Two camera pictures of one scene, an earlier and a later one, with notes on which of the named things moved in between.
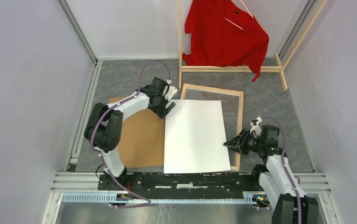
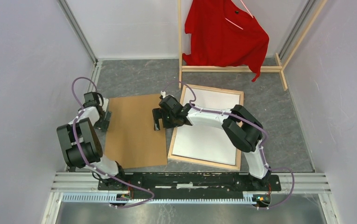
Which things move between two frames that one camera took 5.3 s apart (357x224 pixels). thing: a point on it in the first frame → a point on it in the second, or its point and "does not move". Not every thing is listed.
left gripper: [162, 112] → [103, 125]
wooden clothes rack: [279, 68] does not move
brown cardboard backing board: [142, 138] does not move
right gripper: [238, 143] → [160, 113]
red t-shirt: [224, 33] does not move
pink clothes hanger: [234, 24] does not move
